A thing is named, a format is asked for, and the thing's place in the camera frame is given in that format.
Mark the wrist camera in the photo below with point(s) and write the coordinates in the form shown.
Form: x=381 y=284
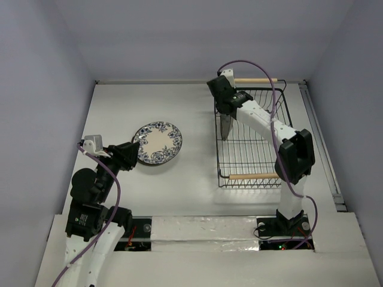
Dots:
x=229 y=75
x=92 y=144

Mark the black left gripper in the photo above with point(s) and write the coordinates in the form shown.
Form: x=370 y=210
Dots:
x=123 y=153

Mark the black wire dish rack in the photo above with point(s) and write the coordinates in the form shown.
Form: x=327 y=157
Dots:
x=245 y=151

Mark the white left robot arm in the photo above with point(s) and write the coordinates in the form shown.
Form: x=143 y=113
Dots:
x=95 y=221

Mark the dark teal brown-rimmed plate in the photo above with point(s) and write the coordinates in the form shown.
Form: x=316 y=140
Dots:
x=157 y=149

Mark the white blue floral plate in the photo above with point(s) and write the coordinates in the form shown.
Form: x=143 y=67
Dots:
x=159 y=127

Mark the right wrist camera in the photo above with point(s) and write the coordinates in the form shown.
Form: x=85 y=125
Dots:
x=229 y=75

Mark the grey patterned plate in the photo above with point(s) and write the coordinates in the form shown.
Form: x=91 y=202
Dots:
x=226 y=124

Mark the aluminium rail on table edge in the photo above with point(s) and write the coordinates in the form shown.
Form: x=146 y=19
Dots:
x=322 y=149

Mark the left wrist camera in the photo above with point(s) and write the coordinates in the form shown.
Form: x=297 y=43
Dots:
x=92 y=144

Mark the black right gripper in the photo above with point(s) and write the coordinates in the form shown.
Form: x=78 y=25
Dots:
x=225 y=109

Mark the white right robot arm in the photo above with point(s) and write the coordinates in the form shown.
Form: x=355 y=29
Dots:
x=294 y=149

